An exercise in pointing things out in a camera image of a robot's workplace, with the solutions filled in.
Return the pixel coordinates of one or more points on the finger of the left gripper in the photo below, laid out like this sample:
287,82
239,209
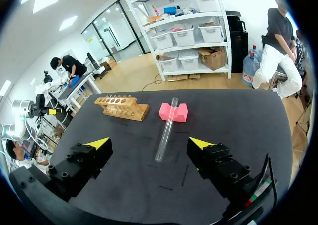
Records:
55,111

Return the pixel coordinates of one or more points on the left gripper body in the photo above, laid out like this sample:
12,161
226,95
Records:
38,107

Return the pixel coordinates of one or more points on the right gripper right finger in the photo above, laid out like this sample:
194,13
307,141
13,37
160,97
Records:
218,165

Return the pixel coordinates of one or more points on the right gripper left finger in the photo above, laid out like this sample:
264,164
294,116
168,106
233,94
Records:
79,163

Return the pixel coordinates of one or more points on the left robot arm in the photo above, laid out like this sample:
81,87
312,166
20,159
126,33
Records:
20,120

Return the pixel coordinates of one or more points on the clear glass test tube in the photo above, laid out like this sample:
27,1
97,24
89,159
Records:
167,130

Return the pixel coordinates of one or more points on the wooden test tube rack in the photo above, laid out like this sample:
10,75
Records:
121,107

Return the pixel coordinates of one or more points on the person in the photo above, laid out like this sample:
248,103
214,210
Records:
70,64
278,51
18,154
301,51

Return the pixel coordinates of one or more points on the pink foam block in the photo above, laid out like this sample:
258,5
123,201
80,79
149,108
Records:
179,112

